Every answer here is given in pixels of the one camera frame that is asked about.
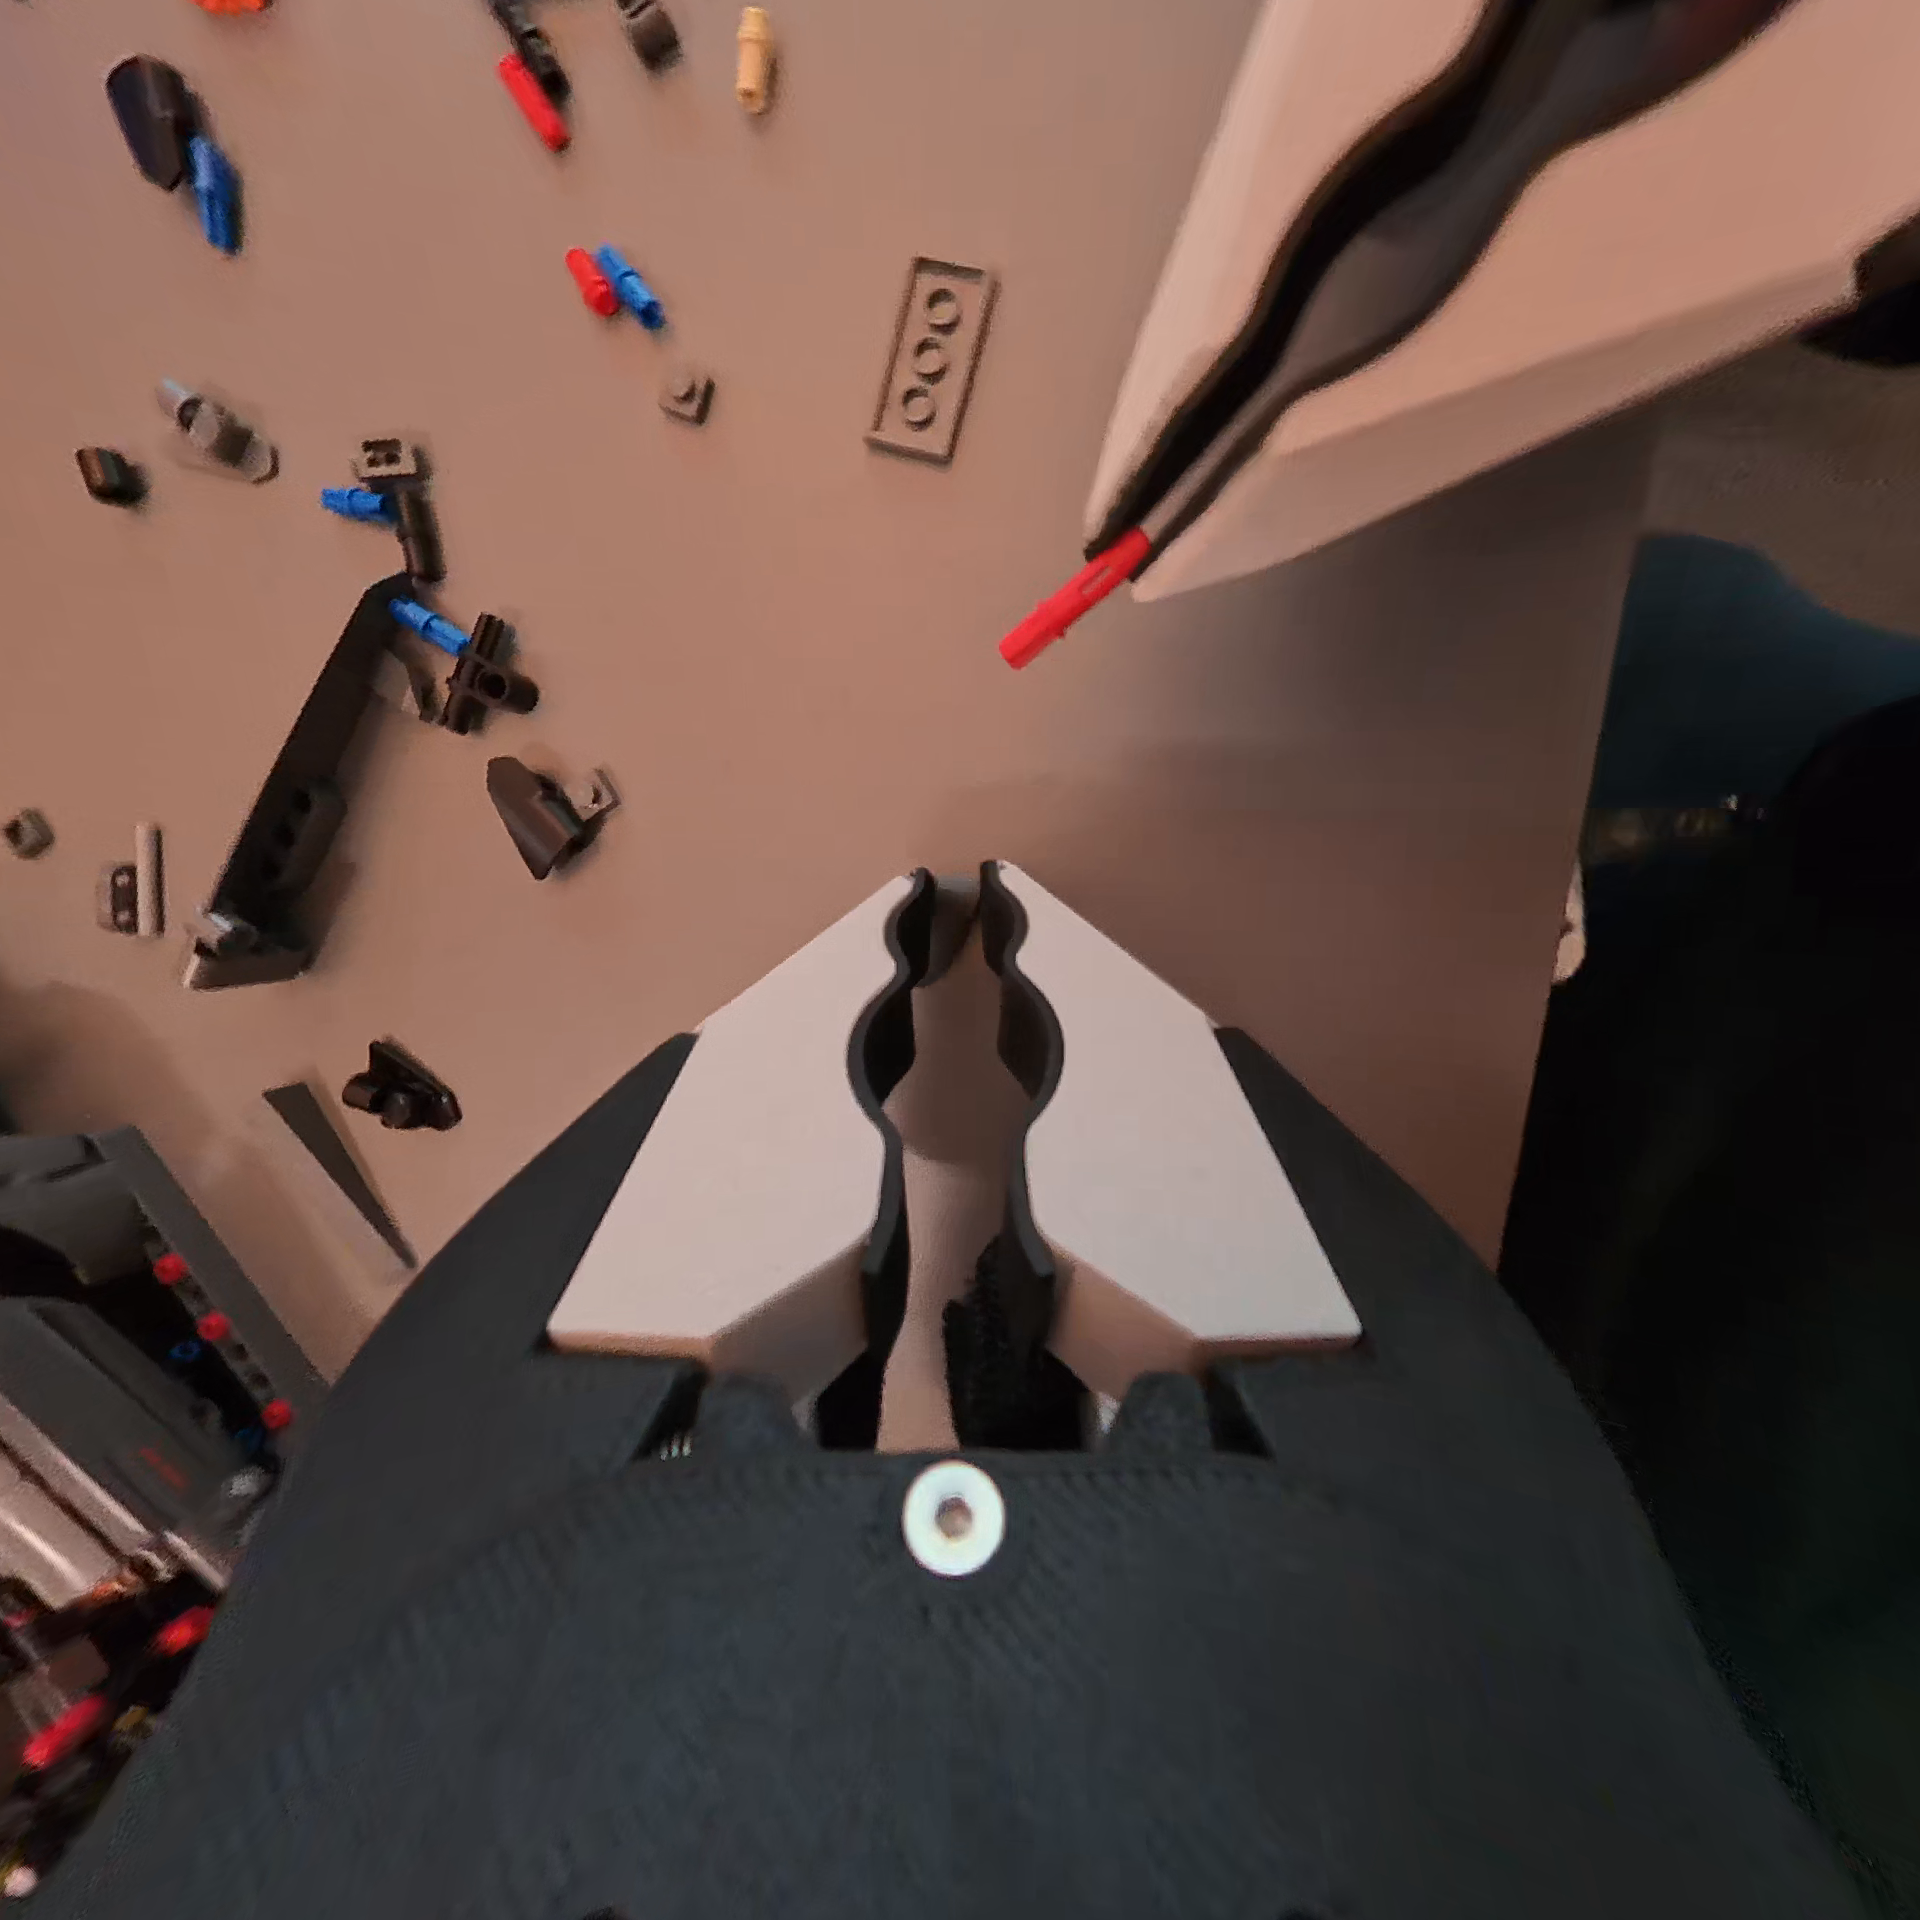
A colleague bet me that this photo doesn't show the black lego connector blue pin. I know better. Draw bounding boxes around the black lego connector blue pin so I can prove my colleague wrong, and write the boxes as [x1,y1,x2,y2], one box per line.
[388,594,545,737]

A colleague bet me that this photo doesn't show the long dark grey lego beam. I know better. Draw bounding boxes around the long dark grey lego beam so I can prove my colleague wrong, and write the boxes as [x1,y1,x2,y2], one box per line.
[178,567,433,993]

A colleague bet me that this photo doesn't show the dark grey lego fin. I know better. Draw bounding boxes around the dark grey lego fin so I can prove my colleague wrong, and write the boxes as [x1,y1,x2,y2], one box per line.
[482,752,625,884]

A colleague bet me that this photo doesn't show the white lego bar piece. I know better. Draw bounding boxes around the white lego bar piece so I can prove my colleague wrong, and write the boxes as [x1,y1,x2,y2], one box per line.
[96,820,168,941]

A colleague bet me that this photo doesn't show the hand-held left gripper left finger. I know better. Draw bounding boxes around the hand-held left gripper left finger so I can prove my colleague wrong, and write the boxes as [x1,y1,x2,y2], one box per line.
[546,865,940,1447]

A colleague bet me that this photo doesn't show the scattered small lego pieces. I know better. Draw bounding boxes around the scattered small lego pieces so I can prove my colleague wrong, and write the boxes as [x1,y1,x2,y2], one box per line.
[73,0,786,590]

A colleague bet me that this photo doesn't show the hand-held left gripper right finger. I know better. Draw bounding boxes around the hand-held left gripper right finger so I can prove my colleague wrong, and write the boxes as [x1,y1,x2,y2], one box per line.
[943,858,1365,1447]

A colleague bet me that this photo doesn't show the grey lego wing piece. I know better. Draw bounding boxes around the grey lego wing piece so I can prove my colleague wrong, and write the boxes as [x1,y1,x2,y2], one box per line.
[152,375,282,486]

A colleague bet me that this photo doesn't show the lego car model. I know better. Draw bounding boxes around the lego car model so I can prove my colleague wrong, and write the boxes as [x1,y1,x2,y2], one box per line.
[0,1122,334,1895]

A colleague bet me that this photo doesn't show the long red lego pin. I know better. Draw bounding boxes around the long red lego pin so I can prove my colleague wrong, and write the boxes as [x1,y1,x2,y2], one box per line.
[996,522,1159,674]

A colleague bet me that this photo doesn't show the dark grey holed lego plate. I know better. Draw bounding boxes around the dark grey holed lego plate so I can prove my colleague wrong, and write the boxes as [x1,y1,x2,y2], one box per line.
[861,252,1002,467]

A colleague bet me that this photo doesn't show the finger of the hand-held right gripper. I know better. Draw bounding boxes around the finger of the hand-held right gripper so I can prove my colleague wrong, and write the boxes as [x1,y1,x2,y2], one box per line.
[1082,0,1518,564]
[1132,0,1920,601]

